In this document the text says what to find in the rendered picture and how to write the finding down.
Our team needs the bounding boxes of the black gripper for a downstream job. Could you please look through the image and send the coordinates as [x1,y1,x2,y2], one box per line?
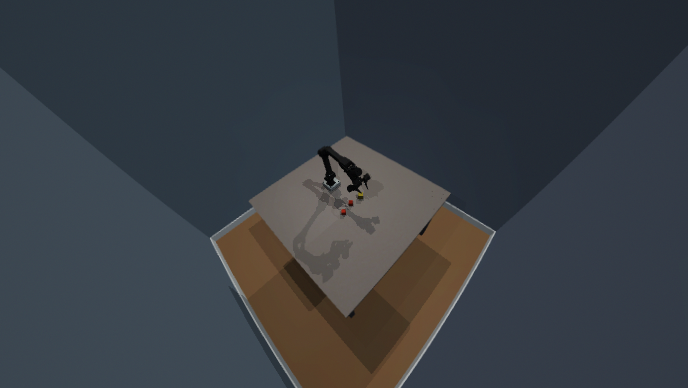
[347,173,371,194]

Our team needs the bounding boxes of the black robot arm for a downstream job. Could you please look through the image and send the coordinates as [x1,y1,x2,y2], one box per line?
[317,146,363,188]

